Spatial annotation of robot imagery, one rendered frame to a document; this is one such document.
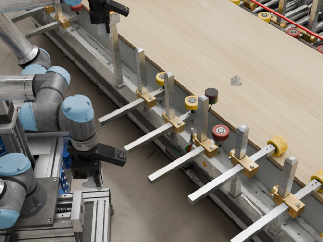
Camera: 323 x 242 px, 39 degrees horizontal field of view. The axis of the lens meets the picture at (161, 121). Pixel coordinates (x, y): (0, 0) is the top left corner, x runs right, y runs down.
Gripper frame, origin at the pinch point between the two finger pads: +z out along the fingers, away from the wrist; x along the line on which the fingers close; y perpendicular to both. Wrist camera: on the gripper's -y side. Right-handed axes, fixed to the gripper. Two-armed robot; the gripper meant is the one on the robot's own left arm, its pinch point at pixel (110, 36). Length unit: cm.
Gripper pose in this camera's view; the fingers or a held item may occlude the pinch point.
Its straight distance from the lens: 206.0
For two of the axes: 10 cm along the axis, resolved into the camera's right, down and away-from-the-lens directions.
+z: 0.3, 7.2, 6.9
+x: 0.5, 6.9, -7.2
